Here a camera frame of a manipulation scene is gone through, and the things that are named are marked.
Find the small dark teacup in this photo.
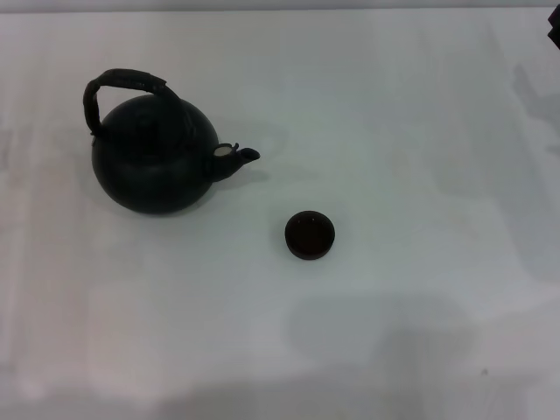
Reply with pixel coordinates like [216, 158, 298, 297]
[283, 209, 337, 263]

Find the black round teapot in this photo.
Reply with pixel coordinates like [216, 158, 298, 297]
[80, 67, 262, 216]

